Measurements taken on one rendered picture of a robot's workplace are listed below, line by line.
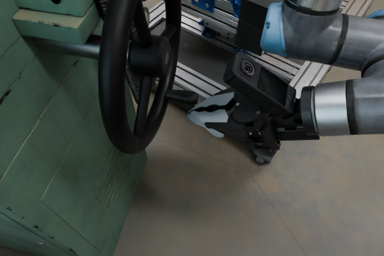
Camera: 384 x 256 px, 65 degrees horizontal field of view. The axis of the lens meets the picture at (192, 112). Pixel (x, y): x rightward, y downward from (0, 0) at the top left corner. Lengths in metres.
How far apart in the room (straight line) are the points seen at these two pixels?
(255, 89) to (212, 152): 0.88
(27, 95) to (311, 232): 1.02
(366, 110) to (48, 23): 0.41
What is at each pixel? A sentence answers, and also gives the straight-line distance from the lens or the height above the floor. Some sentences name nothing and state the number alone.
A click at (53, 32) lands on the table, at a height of 0.86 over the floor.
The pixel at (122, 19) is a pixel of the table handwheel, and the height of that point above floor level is 0.93.
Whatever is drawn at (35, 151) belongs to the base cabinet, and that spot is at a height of 0.68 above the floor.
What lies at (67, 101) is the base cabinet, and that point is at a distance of 0.61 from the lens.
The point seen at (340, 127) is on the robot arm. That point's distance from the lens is 0.43.
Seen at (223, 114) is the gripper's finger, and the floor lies 0.73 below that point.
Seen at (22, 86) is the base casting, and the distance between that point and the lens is 0.51.
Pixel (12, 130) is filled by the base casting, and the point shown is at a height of 0.75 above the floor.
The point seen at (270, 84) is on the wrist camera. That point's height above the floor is 0.80.
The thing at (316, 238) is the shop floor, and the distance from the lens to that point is 1.23.
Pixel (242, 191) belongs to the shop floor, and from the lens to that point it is 1.21.
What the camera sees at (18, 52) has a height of 0.83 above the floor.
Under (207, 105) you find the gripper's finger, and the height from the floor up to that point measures 0.71.
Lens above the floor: 1.12
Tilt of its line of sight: 54 degrees down
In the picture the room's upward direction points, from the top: straight up
